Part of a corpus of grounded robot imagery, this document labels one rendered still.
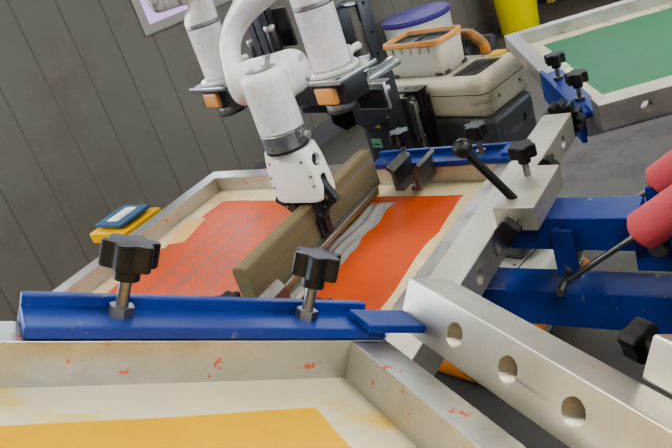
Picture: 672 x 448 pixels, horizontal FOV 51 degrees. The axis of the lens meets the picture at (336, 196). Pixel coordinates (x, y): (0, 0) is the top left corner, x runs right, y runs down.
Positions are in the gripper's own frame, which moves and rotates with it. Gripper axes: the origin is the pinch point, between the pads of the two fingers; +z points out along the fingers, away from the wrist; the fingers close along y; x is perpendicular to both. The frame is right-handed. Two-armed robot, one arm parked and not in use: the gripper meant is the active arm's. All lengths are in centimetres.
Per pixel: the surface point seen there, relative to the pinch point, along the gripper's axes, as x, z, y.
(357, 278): 7.4, 5.6, -10.9
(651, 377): 43, -14, -63
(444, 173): -25.0, 3.9, -13.0
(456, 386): -67, 102, 26
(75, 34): -148, -22, 240
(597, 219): 3.3, -2.9, -48.5
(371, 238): -4.6, 5.7, -7.0
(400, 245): -2.5, 5.7, -13.9
